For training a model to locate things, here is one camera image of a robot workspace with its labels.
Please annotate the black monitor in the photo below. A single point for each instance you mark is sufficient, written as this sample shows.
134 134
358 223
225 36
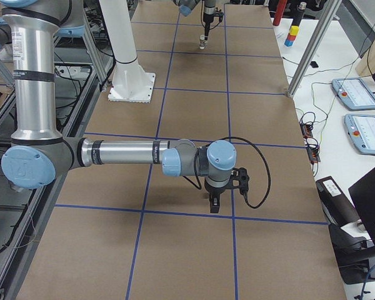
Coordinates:
363 196

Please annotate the white PPR pipe fitting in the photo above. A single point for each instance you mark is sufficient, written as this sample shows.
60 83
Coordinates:
202 42

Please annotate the orange circuit board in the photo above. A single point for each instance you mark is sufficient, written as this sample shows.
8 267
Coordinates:
306 130
313 154

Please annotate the black cylinder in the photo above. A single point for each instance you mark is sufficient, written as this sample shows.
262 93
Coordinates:
298 11

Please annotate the white camera stand column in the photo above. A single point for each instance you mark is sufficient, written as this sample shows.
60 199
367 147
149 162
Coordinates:
130 82

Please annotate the black device with label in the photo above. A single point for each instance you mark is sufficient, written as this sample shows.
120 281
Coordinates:
337 204

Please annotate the upper blue teach pendant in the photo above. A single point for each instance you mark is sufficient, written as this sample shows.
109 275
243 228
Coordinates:
354 93

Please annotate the orange circuit board lower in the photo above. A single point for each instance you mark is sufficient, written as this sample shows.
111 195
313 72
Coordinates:
313 154

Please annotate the stacked coloured toy blocks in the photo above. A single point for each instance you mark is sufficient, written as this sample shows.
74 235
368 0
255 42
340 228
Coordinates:
291 36

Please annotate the lower blue teach pendant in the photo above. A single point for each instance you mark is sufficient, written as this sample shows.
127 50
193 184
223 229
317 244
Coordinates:
361 130

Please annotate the small black box on table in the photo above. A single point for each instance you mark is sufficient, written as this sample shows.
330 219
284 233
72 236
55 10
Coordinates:
314 64

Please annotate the blue teach pendant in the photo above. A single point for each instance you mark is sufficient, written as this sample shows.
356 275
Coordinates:
354 93
361 130

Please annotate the red cylinder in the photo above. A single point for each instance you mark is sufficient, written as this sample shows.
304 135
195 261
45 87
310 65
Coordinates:
281 5

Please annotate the orange circuit board upper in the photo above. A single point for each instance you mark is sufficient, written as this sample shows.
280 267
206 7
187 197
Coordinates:
306 130

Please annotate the aluminium frame post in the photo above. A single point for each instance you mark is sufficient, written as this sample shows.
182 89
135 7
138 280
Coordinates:
320 30

